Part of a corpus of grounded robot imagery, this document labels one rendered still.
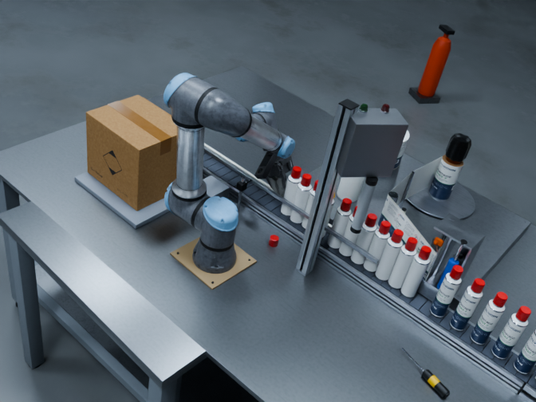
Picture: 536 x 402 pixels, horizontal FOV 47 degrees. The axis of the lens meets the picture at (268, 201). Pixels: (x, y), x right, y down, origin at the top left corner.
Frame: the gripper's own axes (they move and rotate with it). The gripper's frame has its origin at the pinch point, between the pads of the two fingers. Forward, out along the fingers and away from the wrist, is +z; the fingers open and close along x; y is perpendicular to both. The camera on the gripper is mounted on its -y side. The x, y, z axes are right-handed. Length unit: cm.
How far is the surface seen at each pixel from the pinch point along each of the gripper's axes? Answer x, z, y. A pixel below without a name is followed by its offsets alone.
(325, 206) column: -33.9, -4.5, -15.4
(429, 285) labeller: -55, 31, 3
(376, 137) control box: -55, -26, -12
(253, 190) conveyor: 14.4, -2.0, 0.7
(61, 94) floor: 259, -41, 69
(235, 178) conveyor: 22.8, -6.8, 0.9
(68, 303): 88, 32, -53
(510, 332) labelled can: -83, 40, -2
